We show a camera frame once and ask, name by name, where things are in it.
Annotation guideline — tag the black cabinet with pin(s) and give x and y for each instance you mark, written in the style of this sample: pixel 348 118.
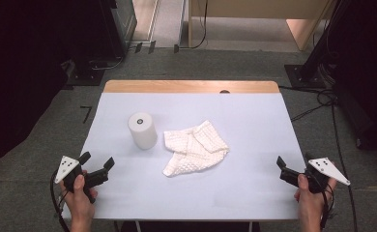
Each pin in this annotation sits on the black cabinet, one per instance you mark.
pixel 120 25

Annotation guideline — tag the black curtain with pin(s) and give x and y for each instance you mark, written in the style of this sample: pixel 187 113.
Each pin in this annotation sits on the black curtain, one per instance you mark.
pixel 19 80
pixel 370 64

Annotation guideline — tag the person's right hand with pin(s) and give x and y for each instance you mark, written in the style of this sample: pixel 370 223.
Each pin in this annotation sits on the person's right hand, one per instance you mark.
pixel 312 206

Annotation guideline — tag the wooden table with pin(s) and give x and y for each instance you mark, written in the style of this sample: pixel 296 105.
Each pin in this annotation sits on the wooden table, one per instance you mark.
pixel 189 86

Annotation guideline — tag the black stand with base plate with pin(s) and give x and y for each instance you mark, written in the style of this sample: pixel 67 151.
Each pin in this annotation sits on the black stand with base plate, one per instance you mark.
pixel 305 75

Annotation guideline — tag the black stand base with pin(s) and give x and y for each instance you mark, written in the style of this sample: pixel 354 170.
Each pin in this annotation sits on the black stand base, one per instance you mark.
pixel 85 77

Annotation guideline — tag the person's left hand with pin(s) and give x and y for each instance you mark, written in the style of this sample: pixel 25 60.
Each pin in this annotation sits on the person's left hand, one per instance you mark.
pixel 80 203

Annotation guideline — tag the aluminium frame post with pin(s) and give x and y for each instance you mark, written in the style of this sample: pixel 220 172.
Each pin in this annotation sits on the aluminium frame post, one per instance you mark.
pixel 153 22
pixel 180 25

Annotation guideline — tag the white plastic cylinder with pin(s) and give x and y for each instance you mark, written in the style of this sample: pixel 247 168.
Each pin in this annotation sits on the white plastic cylinder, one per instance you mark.
pixel 143 135

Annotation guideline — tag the white table sheet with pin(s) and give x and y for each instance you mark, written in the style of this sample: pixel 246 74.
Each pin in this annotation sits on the white table sheet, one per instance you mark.
pixel 241 129

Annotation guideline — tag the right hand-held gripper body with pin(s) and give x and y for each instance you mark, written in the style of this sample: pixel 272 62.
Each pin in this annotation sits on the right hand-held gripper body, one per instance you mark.
pixel 326 167

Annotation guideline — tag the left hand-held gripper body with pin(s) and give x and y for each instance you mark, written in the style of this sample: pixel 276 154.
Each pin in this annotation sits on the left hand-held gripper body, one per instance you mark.
pixel 68 167

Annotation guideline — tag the white knitted cloth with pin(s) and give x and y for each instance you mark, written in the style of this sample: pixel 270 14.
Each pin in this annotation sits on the white knitted cloth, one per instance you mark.
pixel 193 145

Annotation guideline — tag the light wooden desk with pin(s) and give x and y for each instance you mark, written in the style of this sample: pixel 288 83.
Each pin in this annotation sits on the light wooden desk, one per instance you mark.
pixel 257 8

